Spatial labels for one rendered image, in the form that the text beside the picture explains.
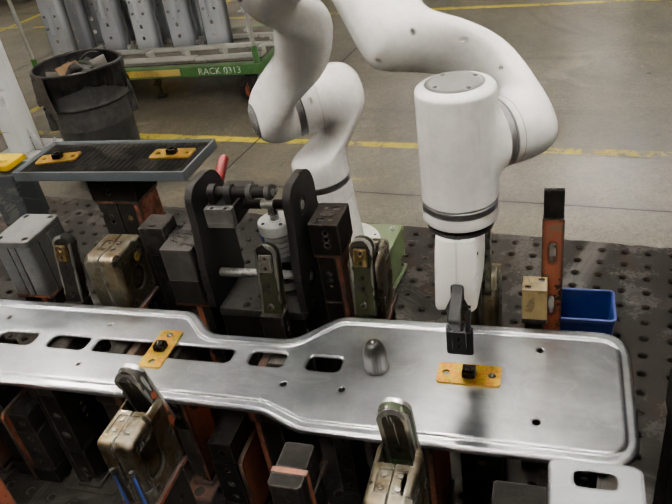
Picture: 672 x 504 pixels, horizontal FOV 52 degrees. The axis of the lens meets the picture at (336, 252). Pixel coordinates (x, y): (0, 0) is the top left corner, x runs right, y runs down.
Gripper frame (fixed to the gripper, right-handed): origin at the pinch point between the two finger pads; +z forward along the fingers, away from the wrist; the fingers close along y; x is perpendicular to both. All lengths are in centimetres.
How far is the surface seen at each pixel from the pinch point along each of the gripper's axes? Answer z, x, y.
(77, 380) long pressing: 10, -56, 8
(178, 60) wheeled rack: 85, -252, -368
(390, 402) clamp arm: -2.9, -5.7, 17.4
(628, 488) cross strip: 8.6, 18.9, 15.3
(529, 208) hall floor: 111, 0, -213
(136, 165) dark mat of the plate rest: -6, -63, -30
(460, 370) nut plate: 8.7, -0.9, -0.3
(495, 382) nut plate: 8.6, 3.8, 1.4
